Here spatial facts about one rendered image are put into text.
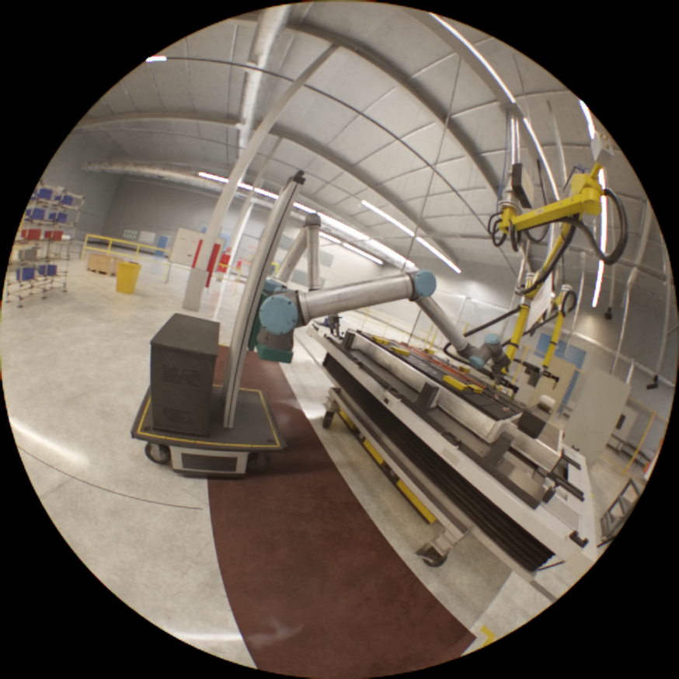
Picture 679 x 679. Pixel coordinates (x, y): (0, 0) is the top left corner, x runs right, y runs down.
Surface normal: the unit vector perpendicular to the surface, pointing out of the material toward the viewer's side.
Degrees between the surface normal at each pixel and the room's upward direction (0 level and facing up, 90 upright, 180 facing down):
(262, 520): 0
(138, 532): 0
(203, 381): 90
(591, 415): 90
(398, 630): 0
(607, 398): 90
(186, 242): 90
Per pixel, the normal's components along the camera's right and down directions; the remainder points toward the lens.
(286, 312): 0.04, 0.26
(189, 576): 0.33, -0.92
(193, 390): 0.47, 0.33
